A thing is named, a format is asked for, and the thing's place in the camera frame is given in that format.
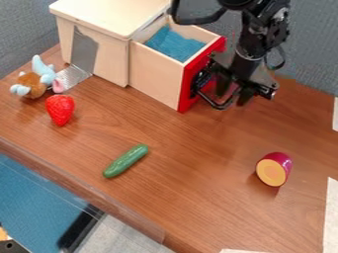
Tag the blue cloth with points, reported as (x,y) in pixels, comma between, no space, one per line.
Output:
(175,44)

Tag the white paper sheet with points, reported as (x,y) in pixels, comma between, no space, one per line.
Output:
(331,217)
(336,115)

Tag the cream cabinet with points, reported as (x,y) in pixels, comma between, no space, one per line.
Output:
(110,19)

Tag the purple toy sweet potato half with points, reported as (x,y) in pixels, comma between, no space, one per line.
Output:
(273,169)

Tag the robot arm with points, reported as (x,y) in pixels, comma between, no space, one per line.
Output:
(259,23)

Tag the green toy cucumber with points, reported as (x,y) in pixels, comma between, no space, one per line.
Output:
(125,161)

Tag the red toy strawberry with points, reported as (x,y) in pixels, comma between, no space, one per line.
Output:
(60,108)

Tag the silver tape strip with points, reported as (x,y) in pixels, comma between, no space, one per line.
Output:
(81,56)

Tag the brown and blue plush animal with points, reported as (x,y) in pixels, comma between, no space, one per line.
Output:
(34,82)

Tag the cream drawer with red front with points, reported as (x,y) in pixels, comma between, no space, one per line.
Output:
(158,75)

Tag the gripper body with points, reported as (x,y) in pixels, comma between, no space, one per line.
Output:
(246,70)

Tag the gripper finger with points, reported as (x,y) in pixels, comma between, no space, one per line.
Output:
(246,96)
(222,86)

